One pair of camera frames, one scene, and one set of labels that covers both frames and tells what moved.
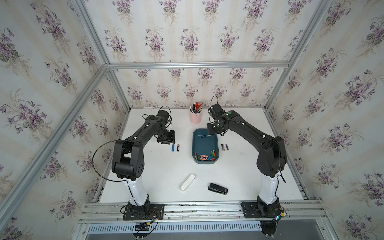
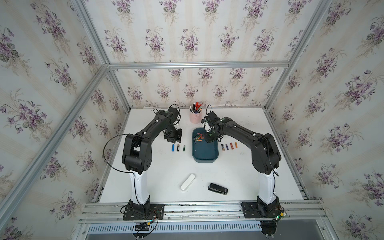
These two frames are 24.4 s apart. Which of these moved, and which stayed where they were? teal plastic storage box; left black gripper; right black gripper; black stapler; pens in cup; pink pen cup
Moved: left black gripper; right black gripper
Stayed: pens in cup; teal plastic storage box; pink pen cup; black stapler
